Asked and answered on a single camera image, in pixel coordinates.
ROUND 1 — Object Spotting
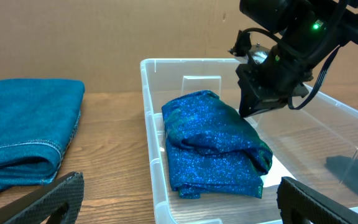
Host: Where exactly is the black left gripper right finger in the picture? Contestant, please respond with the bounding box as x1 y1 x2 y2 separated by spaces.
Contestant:
277 177 358 224

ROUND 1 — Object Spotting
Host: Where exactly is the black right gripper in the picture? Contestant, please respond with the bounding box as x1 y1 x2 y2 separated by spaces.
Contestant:
229 29 313 118

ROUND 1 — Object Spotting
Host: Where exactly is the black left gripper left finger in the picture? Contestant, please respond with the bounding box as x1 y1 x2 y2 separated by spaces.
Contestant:
0 172 85 224

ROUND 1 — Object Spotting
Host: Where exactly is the blue green glitter cloth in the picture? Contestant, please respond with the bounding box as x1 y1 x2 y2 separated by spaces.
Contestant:
162 90 273 199

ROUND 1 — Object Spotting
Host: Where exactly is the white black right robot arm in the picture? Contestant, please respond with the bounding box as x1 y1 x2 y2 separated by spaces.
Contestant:
230 0 358 118

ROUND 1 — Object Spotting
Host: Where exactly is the white paper label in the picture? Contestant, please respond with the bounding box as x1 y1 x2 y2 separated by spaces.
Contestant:
261 156 296 188

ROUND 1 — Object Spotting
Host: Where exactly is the clear plastic storage bin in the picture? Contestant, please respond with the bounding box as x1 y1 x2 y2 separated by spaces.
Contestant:
140 58 358 223

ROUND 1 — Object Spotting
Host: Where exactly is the folded blue denim cloth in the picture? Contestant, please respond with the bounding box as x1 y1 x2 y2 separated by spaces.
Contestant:
0 78 85 192

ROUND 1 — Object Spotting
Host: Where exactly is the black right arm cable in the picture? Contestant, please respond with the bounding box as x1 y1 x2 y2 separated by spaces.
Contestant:
240 0 351 111

